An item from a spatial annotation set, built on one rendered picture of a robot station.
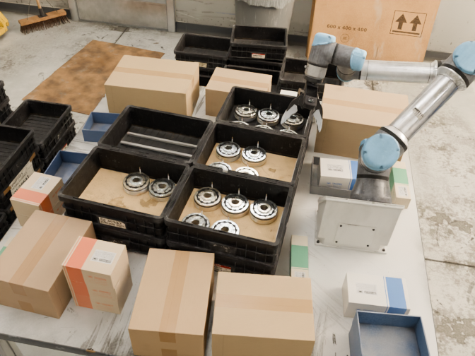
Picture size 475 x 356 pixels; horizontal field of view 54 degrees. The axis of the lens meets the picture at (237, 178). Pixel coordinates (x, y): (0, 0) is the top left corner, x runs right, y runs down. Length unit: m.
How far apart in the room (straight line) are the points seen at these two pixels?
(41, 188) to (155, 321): 0.75
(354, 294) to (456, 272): 1.36
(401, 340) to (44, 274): 1.14
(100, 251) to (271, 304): 0.56
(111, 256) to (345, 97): 1.34
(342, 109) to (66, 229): 1.30
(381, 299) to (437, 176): 1.93
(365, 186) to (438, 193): 1.65
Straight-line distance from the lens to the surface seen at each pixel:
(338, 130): 2.19
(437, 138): 3.85
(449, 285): 2.86
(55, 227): 1.76
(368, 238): 1.84
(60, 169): 2.23
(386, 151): 1.62
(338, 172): 2.04
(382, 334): 1.62
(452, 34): 4.84
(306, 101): 1.69
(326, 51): 1.73
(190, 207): 1.78
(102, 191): 1.89
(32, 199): 1.90
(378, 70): 1.85
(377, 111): 2.28
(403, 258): 1.92
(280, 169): 1.95
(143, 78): 2.40
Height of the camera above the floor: 2.12
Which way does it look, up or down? 43 degrees down
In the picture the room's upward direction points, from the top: 3 degrees clockwise
